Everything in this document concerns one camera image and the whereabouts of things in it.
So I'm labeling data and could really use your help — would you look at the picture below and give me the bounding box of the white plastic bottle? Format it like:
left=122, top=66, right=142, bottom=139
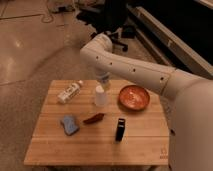
left=58, top=80, right=84, bottom=104

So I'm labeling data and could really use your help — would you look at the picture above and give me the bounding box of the wooden table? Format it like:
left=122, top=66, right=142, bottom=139
left=24, top=80, right=169, bottom=166

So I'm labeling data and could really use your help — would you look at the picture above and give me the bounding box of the dark red chili pepper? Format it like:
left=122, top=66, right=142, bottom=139
left=83, top=113, right=105, bottom=124

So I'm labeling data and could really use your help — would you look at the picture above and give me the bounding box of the black eraser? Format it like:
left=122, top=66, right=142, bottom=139
left=115, top=118, right=125, bottom=141

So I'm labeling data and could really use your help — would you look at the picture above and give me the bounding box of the blue sponge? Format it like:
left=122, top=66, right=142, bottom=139
left=61, top=115, right=79, bottom=136

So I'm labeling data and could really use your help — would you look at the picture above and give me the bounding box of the floor cable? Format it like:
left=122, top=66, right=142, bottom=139
left=40, top=0, right=64, bottom=24

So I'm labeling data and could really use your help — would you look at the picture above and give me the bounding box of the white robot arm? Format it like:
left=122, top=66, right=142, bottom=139
left=80, top=33, right=213, bottom=171

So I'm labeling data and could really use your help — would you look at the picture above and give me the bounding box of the black office chair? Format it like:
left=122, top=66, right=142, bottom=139
left=77, top=0, right=128, bottom=52

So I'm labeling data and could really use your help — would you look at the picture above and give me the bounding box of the orange bowl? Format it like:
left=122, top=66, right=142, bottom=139
left=118, top=85, right=150, bottom=111

